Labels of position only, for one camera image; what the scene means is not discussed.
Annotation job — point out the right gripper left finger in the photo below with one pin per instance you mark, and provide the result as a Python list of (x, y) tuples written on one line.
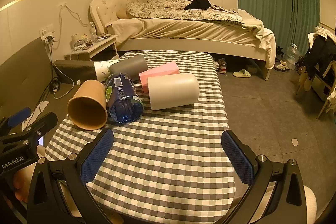
[(47, 203)]

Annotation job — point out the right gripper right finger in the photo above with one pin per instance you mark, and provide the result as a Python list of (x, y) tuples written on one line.
[(275, 191)]

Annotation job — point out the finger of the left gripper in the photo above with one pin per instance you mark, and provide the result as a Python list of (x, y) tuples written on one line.
[(8, 123), (32, 133)]

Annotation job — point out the blue plastic bottle cup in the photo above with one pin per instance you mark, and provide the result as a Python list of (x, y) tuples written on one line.
[(122, 102)]

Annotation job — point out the brown paper cup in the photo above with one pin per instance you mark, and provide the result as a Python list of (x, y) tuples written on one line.
[(87, 108)]

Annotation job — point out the white printed paper cup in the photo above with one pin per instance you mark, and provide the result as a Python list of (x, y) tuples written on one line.
[(102, 69)]

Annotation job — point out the grey plastic cup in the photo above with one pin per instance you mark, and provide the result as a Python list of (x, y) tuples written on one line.
[(132, 67)]

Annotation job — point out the beige plastic cup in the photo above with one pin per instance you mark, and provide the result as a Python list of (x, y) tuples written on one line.
[(173, 91)]

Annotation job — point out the pink faceted cup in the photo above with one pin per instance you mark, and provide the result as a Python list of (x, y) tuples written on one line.
[(169, 68)]

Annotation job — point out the white paper strip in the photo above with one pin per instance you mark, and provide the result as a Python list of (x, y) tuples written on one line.
[(33, 117)]

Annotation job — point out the white bedside table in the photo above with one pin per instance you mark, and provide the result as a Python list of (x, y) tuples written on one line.
[(90, 52)]

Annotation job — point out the clear water bottle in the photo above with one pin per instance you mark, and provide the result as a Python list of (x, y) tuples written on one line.
[(92, 32)]

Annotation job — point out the checkered tablecloth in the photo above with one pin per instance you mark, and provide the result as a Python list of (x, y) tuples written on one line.
[(169, 165)]

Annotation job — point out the beige slipper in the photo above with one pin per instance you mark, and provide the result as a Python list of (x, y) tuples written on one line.
[(242, 74)]

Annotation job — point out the white pillow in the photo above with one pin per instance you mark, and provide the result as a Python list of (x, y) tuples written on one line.
[(118, 7)]

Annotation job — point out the chair with clothes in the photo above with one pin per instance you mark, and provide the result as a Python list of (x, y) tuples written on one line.
[(319, 63)]

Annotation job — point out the clear water jug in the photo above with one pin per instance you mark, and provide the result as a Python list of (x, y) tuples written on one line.
[(291, 56)]

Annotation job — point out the patterned duvet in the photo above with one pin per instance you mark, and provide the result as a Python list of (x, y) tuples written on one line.
[(174, 9)]

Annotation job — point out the black garment on bed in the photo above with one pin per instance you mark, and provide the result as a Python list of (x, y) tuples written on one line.
[(198, 5)]

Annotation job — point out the wall power socket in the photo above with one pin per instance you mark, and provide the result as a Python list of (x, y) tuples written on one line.
[(47, 31)]

